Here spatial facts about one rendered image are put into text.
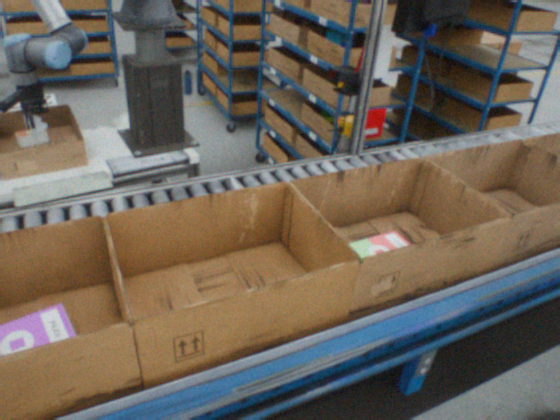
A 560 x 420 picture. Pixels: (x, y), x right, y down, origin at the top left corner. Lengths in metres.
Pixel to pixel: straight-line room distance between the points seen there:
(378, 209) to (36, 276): 0.81
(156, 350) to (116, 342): 0.07
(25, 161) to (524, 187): 1.60
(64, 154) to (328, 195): 0.99
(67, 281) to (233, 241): 0.35
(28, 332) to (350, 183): 0.74
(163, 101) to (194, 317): 1.17
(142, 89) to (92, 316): 0.99
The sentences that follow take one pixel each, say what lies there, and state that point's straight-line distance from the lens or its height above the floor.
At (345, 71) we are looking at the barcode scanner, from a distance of 1.73.
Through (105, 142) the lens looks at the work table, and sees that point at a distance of 1.91.
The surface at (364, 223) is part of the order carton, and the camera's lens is 1.20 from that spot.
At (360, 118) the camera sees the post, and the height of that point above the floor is 0.91.
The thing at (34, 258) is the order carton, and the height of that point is 0.98.
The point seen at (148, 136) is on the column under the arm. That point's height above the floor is 0.81.
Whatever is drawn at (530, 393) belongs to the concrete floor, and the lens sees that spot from 2.20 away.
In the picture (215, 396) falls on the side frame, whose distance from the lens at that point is 0.77.
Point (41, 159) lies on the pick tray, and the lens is 1.72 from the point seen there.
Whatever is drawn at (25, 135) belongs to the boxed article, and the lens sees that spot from 1.94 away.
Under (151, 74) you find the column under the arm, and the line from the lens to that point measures 1.72.
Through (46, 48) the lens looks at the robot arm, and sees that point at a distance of 1.75.
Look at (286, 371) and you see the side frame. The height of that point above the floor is 0.91.
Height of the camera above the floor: 1.54
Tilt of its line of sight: 33 degrees down
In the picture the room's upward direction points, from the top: 5 degrees clockwise
